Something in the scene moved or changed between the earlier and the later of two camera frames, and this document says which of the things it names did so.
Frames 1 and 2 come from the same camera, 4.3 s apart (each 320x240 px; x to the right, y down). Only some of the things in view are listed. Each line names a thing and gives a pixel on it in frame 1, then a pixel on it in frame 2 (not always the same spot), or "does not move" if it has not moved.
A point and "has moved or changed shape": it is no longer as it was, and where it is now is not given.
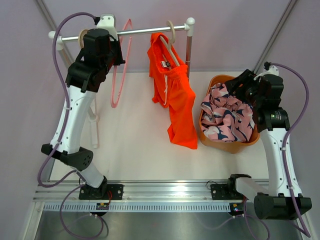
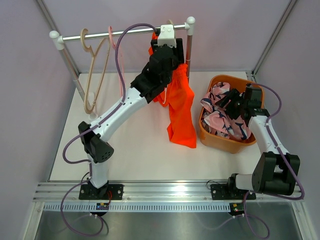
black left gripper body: x=114 y=57 → x=177 y=58
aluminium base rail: x=69 y=192 does not move
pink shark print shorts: x=226 y=117 has moved or changed shape
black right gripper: x=246 y=79 → x=233 y=95
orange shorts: x=173 y=89 does not move
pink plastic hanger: x=112 y=104 has moved or changed shape
